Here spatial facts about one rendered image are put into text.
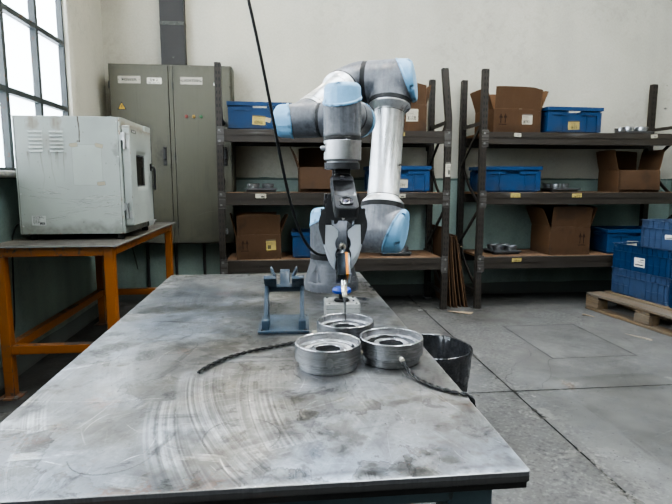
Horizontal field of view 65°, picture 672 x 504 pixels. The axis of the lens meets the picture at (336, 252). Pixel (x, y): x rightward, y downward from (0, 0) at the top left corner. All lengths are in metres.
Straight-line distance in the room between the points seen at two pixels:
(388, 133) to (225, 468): 1.04
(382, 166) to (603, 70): 4.59
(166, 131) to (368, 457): 4.29
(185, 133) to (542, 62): 3.33
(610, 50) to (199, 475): 5.63
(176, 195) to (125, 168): 1.71
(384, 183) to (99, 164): 1.98
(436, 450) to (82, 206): 2.69
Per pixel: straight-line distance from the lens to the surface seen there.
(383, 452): 0.62
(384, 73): 1.49
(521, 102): 4.84
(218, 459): 0.62
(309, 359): 0.82
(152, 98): 4.80
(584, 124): 5.13
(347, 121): 1.04
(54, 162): 3.16
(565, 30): 5.73
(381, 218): 1.36
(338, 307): 1.08
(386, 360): 0.84
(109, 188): 3.06
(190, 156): 4.70
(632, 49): 6.04
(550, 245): 4.99
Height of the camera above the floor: 1.10
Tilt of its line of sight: 8 degrees down
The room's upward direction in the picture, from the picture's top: straight up
